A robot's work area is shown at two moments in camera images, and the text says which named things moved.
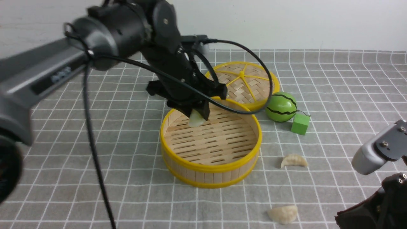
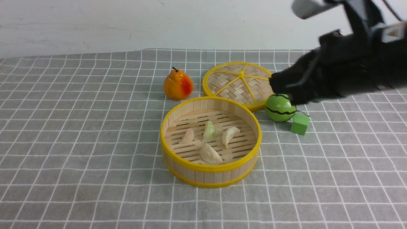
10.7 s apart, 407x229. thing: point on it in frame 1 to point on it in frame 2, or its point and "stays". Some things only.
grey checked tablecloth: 299,182 stays
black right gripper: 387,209 to 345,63
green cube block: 300,123 stays
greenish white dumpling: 195,120 to 210,132
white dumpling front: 283,215 to 209,155
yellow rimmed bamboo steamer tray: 227,147 stays
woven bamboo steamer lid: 248,83 stays
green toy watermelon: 281,107 stays
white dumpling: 294,159 to 228,135
